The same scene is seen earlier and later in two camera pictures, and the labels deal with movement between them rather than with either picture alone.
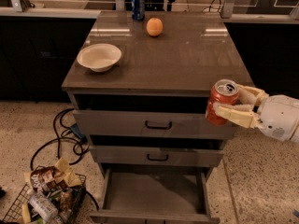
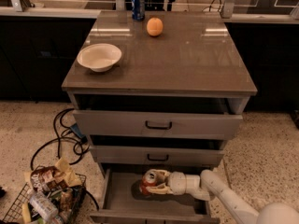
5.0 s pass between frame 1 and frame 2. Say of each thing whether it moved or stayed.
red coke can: moved
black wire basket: stayed
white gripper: moved
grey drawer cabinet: stayed
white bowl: stayed
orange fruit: stayed
